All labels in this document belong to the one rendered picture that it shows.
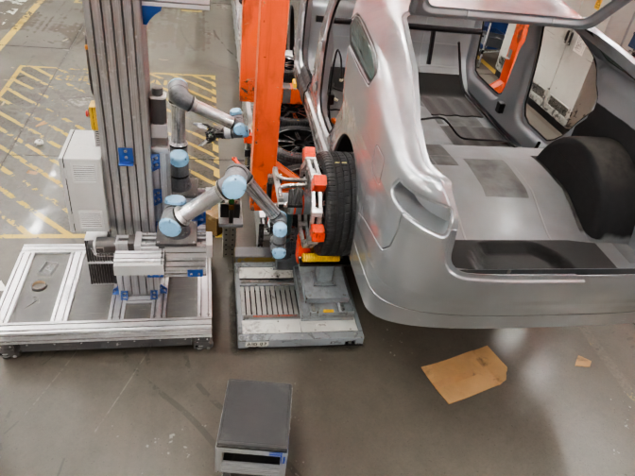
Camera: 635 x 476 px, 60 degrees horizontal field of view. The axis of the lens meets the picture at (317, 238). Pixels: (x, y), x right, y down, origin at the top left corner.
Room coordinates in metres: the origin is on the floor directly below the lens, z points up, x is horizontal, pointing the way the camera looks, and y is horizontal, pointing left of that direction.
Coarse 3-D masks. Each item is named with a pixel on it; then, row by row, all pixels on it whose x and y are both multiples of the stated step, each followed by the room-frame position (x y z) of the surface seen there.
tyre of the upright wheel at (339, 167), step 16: (320, 160) 3.01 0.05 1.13; (336, 160) 2.94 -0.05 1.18; (352, 160) 2.98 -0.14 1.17; (336, 176) 2.82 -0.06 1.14; (352, 176) 2.84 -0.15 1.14; (336, 192) 2.74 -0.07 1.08; (352, 192) 2.76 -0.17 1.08; (336, 208) 2.69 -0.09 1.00; (352, 208) 2.70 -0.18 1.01; (336, 224) 2.65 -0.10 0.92; (352, 224) 2.68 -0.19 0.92; (336, 240) 2.65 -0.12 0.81
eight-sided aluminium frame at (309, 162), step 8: (304, 160) 3.07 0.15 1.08; (312, 160) 3.02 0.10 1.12; (304, 168) 3.10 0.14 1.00; (312, 168) 2.90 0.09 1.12; (312, 176) 2.82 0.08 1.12; (304, 192) 3.17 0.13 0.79; (312, 192) 2.75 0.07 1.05; (320, 192) 2.77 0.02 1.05; (312, 200) 2.72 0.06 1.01; (320, 200) 2.73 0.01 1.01; (312, 208) 2.69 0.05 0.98; (320, 208) 2.70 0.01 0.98; (304, 216) 3.07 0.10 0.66; (312, 216) 2.67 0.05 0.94; (320, 216) 2.68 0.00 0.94; (304, 224) 3.04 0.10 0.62; (304, 240) 2.78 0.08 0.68
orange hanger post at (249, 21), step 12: (252, 0) 5.15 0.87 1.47; (252, 12) 5.15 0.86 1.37; (252, 24) 5.15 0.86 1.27; (252, 36) 5.15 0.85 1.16; (252, 48) 5.15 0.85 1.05; (240, 60) 5.23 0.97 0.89; (252, 60) 5.15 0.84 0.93; (240, 72) 5.16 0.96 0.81; (252, 72) 5.15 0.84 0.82; (240, 84) 5.13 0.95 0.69; (252, 84) 5.14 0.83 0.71; (240, 96) 5.13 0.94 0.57; (252, 96) 5.14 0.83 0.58
